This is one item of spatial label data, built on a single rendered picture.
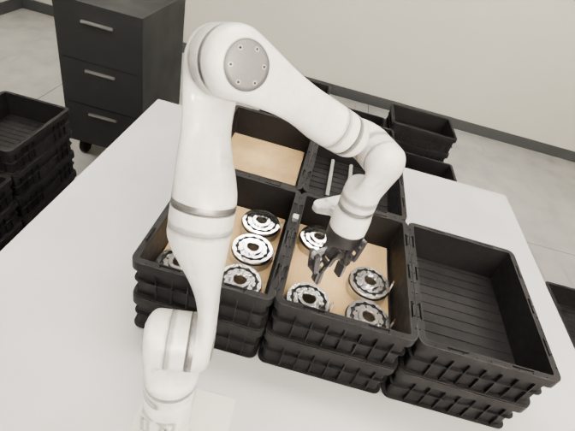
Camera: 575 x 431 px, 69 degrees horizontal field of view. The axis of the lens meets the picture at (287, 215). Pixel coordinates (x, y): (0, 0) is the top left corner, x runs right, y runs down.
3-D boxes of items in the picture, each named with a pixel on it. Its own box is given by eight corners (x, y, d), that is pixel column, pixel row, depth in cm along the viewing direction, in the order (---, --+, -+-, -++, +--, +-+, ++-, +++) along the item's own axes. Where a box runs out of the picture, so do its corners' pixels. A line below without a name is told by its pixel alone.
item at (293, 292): (324, 326, 90) (325, 324, 90) (281, 309, 91) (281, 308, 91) (332, 292, 98) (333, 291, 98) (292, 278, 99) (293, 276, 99)
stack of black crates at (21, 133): (29, 241, 179) (8, 152, 151) (-39, 222, 179) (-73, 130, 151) (80, 190, 211) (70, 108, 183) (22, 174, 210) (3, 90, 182)
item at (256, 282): (256, 305, 91) (256, 303, 90) (210, 292, 91) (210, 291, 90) (265, 272, 99) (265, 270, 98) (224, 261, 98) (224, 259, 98)
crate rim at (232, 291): (271, 309, 84) (274, 301, 83) (128, 268, 84) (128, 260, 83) (299, 197, 116) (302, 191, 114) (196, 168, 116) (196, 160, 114)
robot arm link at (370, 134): (388, 130, 77) (339, 96, 68) (414, 157, 71) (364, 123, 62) (362, 159, 79) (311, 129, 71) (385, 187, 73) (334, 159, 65)
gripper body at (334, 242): (342, 241, 78) (328, 274, 84) (376, 232, 82) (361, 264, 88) (321, 215, 82) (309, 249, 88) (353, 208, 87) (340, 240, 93)
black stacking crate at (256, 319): (262, 335, 91) (272, 303, 83) (130, 298, 90) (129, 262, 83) (292, 223, 122) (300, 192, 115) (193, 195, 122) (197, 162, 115)
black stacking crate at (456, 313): (528, 411, 91) (561, 385, 84) (397, 374, 91) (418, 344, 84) (489, 280, 122) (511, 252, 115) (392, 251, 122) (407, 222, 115)
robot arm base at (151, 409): (174, 456, 79) (180, 413, 68) (132, 433, 80) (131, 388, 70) (198, 411, 86) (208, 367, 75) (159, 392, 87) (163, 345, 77)
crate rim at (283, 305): (414, 350, 85) (418, 343, 83) (271, 309, 84) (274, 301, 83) (404, 227, 116) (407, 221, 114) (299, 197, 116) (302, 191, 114)
